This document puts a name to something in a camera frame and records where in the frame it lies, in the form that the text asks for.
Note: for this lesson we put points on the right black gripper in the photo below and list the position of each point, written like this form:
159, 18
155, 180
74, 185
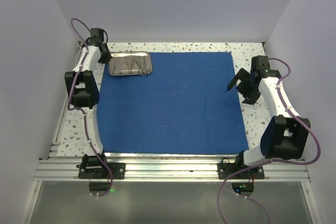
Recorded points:
250, 97

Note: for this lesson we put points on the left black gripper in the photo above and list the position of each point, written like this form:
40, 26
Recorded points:
107, 59

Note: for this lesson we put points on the steel instrument tray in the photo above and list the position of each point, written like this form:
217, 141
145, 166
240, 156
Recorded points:
118, 64

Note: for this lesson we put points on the blue surgical cloth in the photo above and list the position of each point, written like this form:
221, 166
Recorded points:
182, 107

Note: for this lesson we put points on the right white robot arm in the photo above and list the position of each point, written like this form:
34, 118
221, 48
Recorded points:
286, 134

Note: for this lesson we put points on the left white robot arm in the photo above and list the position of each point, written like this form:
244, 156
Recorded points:
83, 95

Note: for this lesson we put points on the steel surgical scissors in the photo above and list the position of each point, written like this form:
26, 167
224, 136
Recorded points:
144, 68

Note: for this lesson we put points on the steel forceps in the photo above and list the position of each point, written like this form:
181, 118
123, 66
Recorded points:
133, 63

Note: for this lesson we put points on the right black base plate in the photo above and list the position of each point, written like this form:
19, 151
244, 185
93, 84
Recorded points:
236, 169

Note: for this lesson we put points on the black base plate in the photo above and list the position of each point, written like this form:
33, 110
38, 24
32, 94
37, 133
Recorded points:
236, 169
100, 172

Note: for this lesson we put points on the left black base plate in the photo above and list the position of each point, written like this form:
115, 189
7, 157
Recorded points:
100, 172

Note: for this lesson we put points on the aluminium front rail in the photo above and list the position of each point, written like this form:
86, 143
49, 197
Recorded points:
193, 169

